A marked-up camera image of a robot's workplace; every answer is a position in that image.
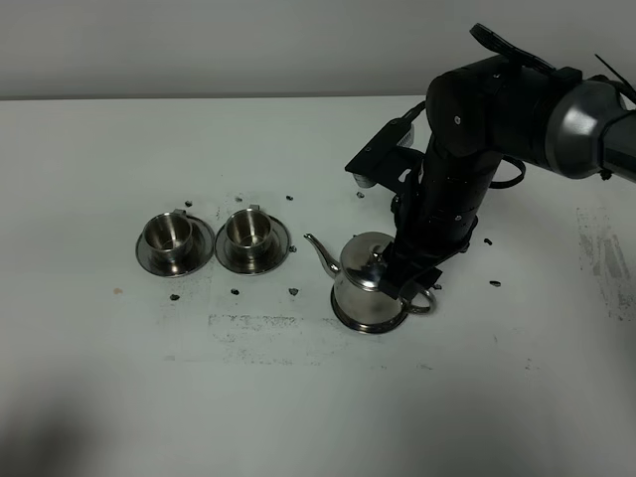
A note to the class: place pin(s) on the stainless steel teapot saucer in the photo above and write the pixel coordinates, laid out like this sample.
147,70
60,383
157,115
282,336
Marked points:
372,329

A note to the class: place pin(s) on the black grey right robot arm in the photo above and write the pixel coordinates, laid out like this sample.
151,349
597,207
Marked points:
531,114

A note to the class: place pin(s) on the right stainless steel teacup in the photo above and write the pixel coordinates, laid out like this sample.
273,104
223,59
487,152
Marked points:
248,234

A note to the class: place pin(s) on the left stainless steel saucer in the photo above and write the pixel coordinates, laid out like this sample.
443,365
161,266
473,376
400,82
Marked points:
201,253

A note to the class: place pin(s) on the stainless steel teacup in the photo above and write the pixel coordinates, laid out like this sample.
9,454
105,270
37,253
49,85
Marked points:
168,237
248,234

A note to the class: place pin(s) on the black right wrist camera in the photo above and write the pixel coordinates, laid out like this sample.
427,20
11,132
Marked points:
387,158

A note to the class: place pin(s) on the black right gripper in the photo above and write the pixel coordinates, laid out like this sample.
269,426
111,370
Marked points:
436,217

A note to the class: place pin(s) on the right stainless steel saucer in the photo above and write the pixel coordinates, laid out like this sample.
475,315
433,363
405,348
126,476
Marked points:
277,253

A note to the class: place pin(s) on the left stainless steel teacup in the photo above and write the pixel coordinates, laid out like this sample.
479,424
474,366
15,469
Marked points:
168,237

